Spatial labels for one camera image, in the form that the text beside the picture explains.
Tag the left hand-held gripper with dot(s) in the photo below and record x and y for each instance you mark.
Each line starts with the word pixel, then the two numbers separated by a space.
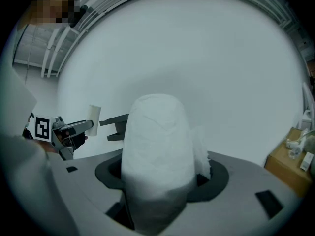
pixel 43 129

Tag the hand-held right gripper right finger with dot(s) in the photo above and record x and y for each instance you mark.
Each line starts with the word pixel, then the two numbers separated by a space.
pixel 236 205

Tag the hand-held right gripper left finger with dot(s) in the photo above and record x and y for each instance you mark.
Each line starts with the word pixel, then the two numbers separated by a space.
pixel 83 181

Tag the cardboard paper tube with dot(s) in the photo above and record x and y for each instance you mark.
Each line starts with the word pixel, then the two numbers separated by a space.
pixel 94 118

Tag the white toilet paper roll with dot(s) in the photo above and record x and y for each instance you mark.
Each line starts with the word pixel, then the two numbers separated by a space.
pixel 155 156

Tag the person's left forearm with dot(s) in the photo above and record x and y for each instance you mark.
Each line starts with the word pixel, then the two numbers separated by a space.
pixel 48 147

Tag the white appliance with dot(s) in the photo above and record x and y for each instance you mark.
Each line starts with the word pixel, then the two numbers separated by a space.
pixel 307 117

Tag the person's left hand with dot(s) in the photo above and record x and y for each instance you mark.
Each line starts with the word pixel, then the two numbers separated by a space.
pixel 78 140

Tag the brown cardboard box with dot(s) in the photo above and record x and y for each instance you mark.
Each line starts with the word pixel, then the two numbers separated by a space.
pixel 283 171

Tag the person in white shirt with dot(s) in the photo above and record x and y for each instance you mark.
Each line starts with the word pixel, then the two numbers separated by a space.
pixel 19 181

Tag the small white box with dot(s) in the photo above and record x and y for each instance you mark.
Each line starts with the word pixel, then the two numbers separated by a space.
pixel 306 161

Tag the grey fluffy brush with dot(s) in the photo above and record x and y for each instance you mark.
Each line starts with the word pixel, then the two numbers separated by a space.
pixel 310 144

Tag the person's face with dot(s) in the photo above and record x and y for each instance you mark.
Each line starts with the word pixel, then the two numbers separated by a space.
pixel 54 6

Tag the black wall paper holder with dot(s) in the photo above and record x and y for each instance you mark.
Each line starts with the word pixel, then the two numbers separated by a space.
pixel 115 119

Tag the black head-worn camera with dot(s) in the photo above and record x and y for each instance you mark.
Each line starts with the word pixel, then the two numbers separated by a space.
pixel 78 15

